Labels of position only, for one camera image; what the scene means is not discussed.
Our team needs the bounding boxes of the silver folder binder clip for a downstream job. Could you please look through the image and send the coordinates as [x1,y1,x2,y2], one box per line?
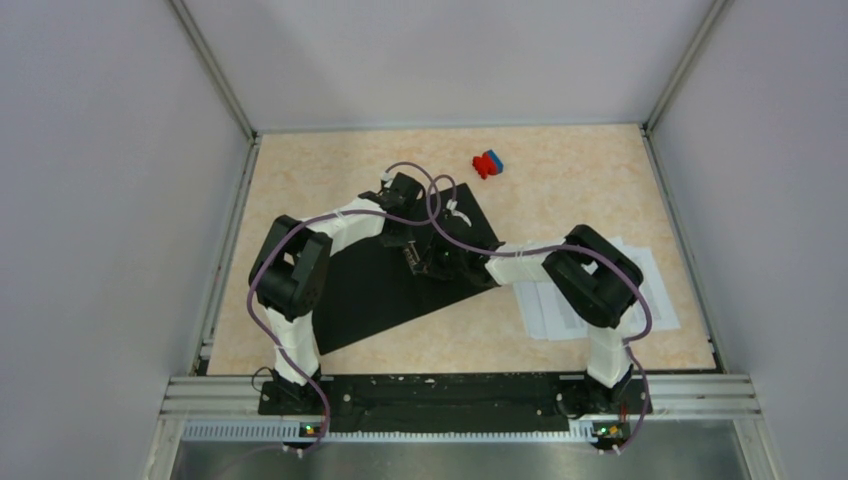
[403,241,421,275]

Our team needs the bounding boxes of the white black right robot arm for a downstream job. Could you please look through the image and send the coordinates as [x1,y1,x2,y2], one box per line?
[412,220,653,412]

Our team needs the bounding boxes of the teal and black file folder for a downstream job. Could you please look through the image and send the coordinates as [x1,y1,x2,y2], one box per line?
[313,184,494,354]

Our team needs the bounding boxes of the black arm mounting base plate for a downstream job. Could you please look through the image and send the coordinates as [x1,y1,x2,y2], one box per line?
[258,372,653,434]

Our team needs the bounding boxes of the white printed paper stack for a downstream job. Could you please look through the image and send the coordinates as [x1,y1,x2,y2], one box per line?
[512,237,682,342]

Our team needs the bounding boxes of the red and blue toy block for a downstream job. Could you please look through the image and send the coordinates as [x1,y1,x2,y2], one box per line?
[471,149,504,180]

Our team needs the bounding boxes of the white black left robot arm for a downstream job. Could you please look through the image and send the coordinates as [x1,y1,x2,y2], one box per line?
[247,173,425,414]

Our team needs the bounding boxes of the aluminium front frame rail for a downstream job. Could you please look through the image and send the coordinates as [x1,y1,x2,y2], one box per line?
[145,372,782,479]

